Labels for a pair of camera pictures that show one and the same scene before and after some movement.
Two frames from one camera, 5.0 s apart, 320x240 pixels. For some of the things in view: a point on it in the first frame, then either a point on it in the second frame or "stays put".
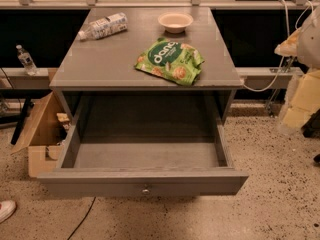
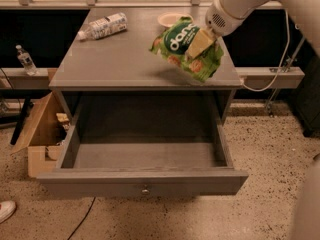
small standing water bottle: x=26 y=60 stays put
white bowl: x=175 y=22 stays put
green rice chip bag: x=176 y=62 -> x=173 y=43
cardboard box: x=44 y=136 stays put
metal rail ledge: x=17 y=78 stays put
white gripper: x=310 y=47 -> x=218 y=21
